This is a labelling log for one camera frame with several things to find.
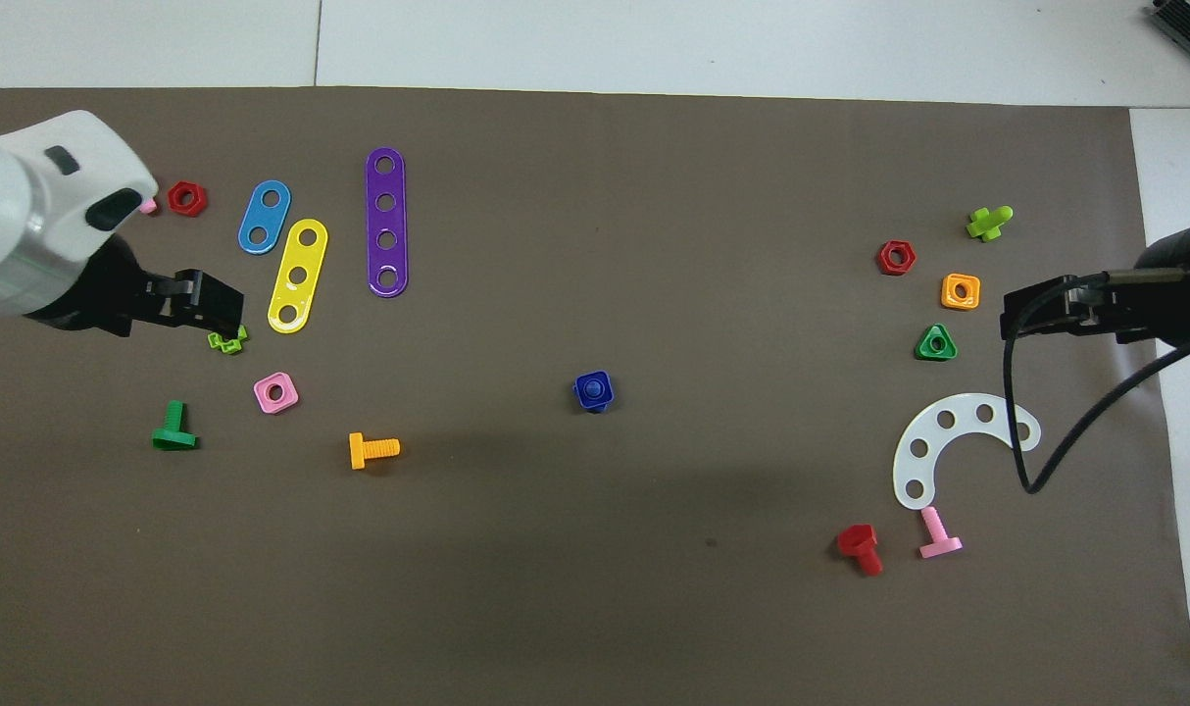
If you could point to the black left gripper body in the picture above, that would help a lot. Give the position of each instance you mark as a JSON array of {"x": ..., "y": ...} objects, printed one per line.
[{"x": 100, "y": 294}]

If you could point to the yellow three-hole strip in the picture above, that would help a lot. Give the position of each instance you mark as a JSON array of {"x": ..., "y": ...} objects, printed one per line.
[{"x": 303, "y": 257}]

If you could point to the light green flower nut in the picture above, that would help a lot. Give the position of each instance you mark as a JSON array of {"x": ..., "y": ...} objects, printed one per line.
[{"x": 228, "y": 344}]

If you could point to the purple four-hole strip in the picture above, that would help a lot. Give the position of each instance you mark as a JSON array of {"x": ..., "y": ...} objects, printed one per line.
[{"x": 386, "y": 222}]

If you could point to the dark green bolt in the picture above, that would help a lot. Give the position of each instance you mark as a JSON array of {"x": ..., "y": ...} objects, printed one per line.
[{"x": 173, "y": 436}]

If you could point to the blue square nut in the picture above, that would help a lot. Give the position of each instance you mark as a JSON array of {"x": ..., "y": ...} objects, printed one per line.
[{"x": 581, "y": 382}]

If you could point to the white curved perforated strip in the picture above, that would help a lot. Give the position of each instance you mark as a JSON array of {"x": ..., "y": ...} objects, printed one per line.
[{"x": 931, "y": 434}]

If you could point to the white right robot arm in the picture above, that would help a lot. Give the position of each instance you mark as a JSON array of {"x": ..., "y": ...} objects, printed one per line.
[{"x": 1183, "y": 275}]

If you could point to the blue bolt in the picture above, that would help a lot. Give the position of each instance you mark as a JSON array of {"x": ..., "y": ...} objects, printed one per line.
[{"x": 593, "y": 392}]

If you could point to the green triangle nut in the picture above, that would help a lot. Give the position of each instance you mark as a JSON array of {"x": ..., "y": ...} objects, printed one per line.
[{"x": 923, "y": 353}]

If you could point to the blue two-hole strip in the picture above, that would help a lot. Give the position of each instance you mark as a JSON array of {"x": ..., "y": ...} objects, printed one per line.
[{"x": 265, "y": 217}]

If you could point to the orange square nut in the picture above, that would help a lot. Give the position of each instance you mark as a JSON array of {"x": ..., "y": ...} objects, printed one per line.
[{"x": 947, "y": 302}]

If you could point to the orange bolt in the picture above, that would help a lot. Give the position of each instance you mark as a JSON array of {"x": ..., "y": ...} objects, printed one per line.
[{"x": 379, "y": 450}]

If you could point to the lime green bolt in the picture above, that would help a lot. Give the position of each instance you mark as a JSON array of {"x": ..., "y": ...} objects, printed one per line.
[{"x": 987, "y": 226}]

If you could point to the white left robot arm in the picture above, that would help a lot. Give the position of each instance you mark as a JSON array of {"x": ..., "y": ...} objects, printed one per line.
[{"x": 36, "y": 196}]

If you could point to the red bolt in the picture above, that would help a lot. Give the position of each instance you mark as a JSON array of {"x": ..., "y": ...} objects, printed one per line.
[{"x": 858, "y": 539}]

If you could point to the brown table mat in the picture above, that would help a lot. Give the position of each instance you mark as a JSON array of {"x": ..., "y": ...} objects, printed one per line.
[{"x": 595, "y": 588}]

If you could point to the red hex nut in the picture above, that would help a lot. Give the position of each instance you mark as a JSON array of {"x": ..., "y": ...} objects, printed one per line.
[
  {"x": 910, "y": 258},
  {"x": 201, "y": 199}
]

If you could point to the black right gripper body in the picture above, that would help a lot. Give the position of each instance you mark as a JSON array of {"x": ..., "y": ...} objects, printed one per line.
[{"x": 1119, "y": 309}]

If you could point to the pink square nut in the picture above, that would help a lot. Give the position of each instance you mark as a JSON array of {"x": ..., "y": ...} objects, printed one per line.
[{"x": 289, "y": 382}]

